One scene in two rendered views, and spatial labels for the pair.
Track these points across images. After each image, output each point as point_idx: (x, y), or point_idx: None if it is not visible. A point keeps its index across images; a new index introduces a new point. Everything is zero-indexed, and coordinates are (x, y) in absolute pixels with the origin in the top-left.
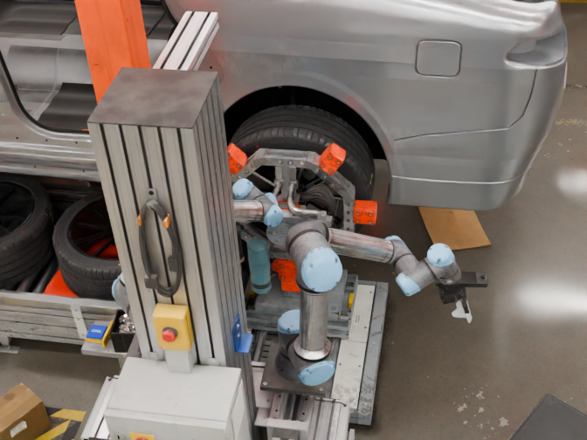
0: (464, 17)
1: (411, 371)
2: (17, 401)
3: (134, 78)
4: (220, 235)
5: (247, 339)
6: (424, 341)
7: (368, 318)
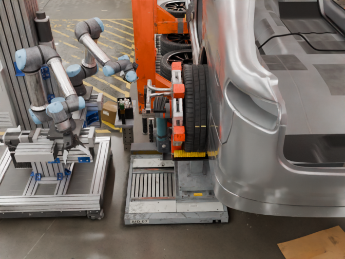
0: (225, 45)
1: (167, 240)
2: (114, 107)
3: None
4: (1, 8)
5: (23, 74)
6: (192, 245)
7: (195, 210)
